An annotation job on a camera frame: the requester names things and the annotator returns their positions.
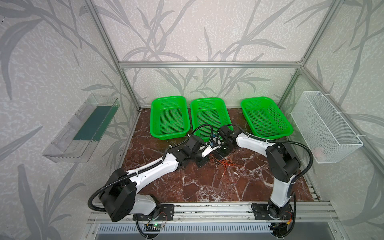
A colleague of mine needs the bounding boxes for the red orange cables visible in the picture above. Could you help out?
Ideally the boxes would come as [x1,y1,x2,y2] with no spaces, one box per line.
[209,154,241,175]

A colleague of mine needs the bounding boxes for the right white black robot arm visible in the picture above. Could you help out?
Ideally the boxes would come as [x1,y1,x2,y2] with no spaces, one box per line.
[218,124,314,210]

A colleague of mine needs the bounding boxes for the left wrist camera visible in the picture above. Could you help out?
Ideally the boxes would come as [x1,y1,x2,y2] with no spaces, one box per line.
[201,142,219,158]

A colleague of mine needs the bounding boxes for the left green plastic basket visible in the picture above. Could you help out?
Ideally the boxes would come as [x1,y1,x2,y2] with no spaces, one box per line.
[150,96,191,140]

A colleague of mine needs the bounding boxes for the middle green plastic basket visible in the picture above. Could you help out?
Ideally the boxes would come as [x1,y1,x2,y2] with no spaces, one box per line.
[190,98,232,134]

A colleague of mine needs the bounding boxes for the right green plastic basket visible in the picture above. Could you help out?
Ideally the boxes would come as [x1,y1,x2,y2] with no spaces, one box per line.
[241,97,294,140]

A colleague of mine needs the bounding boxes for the white wire mesh basket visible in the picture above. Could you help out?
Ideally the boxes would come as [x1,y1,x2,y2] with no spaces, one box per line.
[291,91,364,164]

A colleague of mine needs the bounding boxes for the clear acrylic wall tray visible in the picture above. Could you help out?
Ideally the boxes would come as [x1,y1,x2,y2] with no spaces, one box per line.
[43,94,120,163]

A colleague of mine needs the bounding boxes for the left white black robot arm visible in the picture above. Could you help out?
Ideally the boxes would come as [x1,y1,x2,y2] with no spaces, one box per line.
[87,135,213,223]

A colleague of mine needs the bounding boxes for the green plastic basket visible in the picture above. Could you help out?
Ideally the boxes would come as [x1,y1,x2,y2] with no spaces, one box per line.
[150,96,191,140]
[190,98,232,134]
[241,97,294,140]

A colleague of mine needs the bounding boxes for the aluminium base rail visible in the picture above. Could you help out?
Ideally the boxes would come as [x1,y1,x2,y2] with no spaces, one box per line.
[86,201,341,224]

